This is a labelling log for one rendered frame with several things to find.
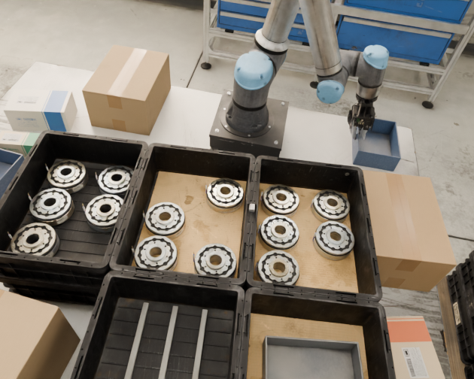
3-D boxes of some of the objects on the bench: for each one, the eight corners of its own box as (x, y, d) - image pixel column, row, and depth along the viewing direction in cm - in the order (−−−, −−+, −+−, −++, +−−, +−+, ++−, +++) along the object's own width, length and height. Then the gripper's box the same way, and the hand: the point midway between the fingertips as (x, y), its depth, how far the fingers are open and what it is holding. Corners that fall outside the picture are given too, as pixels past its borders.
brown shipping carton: (429, 292, 113) (457, 265, 100) (352, 283, 112) (372, 255, 100) (408, 208, 132) (430, 177, 119) (343, 201, 132) (358, 168, 119)
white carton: (77, 110, 150) (71, 91, 143) (70, 131, 142) (63, 112, 135) (22, 108, 148) (14, 88, 141) (12, 129, 141) (3, 110, 134)
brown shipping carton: (120, 79, 164) (113, 44, 152) (171, 88, 163) (168, 53, 151) (91, 125, 145) (81, 90, 133) (149, 136, 144) (144, 101, 132)
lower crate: (64, 182, 127) (53, 156, 118) (156, 193, 128) (153, 168, 118) (7, 298, 102) (-12, 277, 93) (122, 311, 102) (114, 291, 93)
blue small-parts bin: (351, 128, 156) (357, 114, 151) (389, 134, 155) (396, 121, 150) (352, 164, 143) (358, 150, 138) (393, 171, 142) (401, 158, 137)
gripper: (352, 101, 127) (342, 150, 143) (382, 103, 125) (369, 152, 141) (353, 86, 132) (343, 134, 148) (381, 88, 130) (369, 136, 146)
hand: (357, 135), depth 145 cm, fingers closed, pressing on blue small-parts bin
